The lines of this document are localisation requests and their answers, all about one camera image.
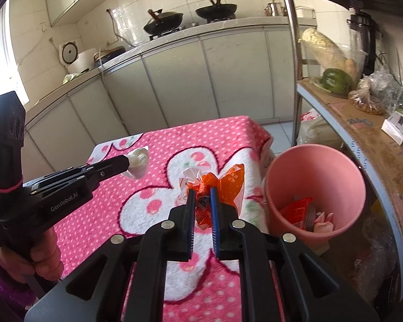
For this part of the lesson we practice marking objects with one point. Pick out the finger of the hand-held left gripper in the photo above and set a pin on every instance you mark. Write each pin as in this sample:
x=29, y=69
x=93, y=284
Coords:
x=104, y=177
x=87, y=169

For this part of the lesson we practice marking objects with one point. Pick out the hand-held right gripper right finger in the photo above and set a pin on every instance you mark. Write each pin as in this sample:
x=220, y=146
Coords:
x=215, y=228

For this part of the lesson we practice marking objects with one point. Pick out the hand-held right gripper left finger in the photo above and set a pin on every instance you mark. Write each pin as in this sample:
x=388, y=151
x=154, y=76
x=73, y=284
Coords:
x=184, y=234

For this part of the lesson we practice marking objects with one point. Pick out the white plastic bag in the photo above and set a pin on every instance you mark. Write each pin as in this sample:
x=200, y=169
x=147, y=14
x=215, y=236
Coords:
x=139, y=161

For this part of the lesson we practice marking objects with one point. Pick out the orange plastic wrapper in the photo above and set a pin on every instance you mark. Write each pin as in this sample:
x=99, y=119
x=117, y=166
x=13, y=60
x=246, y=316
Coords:
x=231, y=181

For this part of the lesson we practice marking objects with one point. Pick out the red foil wrapper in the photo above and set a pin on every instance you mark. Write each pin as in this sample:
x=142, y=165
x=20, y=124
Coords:
x=295, y=209

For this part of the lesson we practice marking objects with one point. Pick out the white pink paper carton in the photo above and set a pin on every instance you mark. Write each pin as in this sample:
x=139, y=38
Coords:
x=324, y=224

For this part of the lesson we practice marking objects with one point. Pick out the pink plastic bucket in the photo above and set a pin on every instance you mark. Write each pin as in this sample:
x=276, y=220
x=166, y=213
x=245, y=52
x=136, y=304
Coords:
x=322, y=174

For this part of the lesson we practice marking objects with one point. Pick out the person's left hand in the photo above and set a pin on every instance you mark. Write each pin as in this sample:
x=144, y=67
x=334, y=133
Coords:
x=43, y=258

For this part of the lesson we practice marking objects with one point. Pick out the clear plastic wrapper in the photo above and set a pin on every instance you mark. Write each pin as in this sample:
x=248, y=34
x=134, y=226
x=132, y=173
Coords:
x=189, y=176

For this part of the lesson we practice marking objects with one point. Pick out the green leafy vegetable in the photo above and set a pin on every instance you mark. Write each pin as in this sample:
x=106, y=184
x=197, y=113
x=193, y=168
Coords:
x=72, y=78

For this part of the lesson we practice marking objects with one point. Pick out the pink dotted printed blanket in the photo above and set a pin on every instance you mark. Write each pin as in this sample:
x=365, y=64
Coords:
x=205, y=134

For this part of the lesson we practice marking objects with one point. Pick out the white rice cooker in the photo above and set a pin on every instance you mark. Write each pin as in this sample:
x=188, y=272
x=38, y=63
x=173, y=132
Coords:
x=84, y=60

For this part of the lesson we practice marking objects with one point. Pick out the dark cooking pot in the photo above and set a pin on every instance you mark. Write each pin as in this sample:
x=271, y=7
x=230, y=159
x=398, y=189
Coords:
x=109, y=55

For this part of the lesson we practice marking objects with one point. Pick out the grey kitchen counter cabinet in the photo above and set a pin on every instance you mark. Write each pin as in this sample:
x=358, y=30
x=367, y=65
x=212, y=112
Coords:
x=174, y=80

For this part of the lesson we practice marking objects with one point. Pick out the white plastic sack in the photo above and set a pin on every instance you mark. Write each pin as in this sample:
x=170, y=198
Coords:
x=319, y=130

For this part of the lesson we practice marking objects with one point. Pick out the clear splash guard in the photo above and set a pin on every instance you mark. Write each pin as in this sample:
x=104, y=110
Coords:
x=131, y=26

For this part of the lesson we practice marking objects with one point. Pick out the black wok with lid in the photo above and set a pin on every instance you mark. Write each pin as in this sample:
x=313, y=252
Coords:
x=164, y=21

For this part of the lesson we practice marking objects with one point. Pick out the gas stove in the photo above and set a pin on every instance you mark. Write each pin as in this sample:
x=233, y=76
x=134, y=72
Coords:
x=188, y=28

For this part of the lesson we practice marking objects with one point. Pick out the cardboard shelf liner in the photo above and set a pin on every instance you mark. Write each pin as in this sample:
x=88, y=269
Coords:
x=372, y=147

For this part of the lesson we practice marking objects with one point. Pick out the metal shelf rack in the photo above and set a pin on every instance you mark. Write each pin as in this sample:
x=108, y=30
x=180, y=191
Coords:
x=294, y=57

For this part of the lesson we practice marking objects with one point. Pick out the green bell pepper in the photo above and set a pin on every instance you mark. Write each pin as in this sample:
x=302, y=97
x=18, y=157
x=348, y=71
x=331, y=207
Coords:
x=335, y=82

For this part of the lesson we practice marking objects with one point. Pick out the bag of brown food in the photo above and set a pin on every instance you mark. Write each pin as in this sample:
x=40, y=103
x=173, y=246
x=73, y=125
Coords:
x=366, y=102

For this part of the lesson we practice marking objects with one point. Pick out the small white box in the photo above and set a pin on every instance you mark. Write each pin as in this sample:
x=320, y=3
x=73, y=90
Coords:
x=396, y=127

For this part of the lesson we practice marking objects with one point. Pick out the tan root vegetable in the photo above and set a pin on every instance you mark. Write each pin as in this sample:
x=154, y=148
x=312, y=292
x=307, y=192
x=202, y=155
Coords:
x=351, y=68

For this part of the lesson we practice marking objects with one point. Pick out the clear bag of greens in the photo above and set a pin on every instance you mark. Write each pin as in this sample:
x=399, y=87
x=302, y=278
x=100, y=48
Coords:
x=386, y=87

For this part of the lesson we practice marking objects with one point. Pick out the metal kettle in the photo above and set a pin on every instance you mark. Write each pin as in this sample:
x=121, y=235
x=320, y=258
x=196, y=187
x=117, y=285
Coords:
x=275, y=8

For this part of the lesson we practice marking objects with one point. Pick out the black blender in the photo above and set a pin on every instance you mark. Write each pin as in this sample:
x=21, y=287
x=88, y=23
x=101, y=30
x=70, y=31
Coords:
x=362, y=30

